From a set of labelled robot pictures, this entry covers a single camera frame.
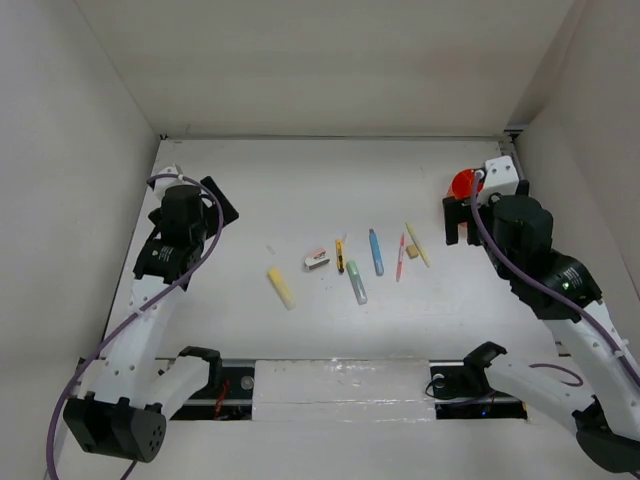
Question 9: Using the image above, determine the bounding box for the thin yellow highlighter pen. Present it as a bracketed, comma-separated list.
[405, 222, 431, 268]

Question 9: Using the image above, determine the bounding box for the pink highlighter pen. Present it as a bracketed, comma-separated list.
[395, 233, 406, 283]

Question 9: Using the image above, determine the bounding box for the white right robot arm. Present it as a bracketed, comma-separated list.
[429, 170, 639, 476]

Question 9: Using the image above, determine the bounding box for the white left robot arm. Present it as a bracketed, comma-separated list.
[62, 167, 239, 463]

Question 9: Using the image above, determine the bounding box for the orange round organizer container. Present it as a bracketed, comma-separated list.
[445, 168, 475, 200]

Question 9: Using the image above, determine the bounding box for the tan eraser block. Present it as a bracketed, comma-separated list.
[406, 244, 419, 259]

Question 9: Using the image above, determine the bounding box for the blue utility knife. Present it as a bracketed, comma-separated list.
[369, 229, 384, 276]

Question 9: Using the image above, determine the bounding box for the yellow black utility knife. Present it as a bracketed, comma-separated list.
[335, 239, 345, 274]

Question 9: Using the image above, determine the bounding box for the green highlighter marker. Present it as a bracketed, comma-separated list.
[346, 260, 368, 305]

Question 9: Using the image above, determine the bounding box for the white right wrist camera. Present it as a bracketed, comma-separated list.
[478, 156, 519, 203]

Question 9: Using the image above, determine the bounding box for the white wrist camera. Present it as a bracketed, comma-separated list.
[147, 164, 184, 201]
[478, 156, 519, 203]

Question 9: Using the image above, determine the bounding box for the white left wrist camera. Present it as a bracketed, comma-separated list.
[147, 164, 184, 201]

